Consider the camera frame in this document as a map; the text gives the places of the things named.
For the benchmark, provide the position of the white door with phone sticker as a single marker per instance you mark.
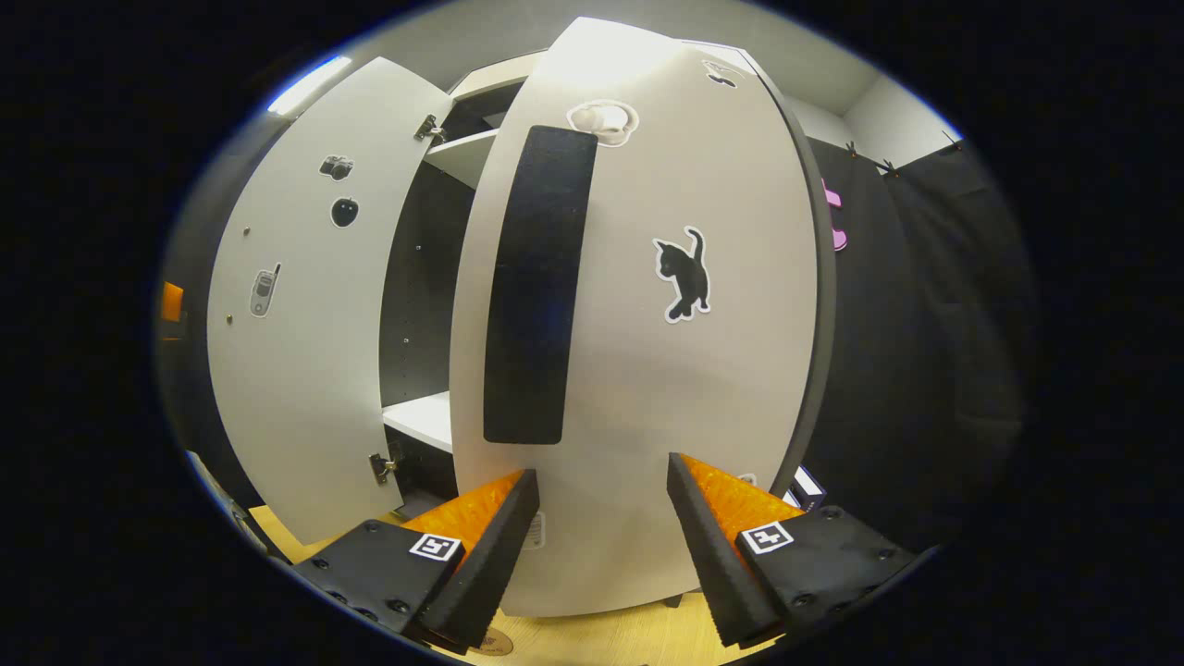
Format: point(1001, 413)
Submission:
point(305, 370)

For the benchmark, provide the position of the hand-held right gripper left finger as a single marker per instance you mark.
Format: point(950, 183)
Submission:
point(486, 564)

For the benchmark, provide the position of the round brown coaster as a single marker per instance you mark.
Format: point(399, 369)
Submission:
point(490, 641)

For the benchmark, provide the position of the white door with cat sticker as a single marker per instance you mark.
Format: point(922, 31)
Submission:
point(647, 416)

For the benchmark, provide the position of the white cabinet shelf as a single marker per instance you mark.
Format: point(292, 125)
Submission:
point(467, 157)
point(421, 421)

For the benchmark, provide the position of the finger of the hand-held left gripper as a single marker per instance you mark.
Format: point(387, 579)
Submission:
point(172, 302)

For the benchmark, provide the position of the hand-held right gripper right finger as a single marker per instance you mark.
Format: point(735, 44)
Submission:
point(712, 555)

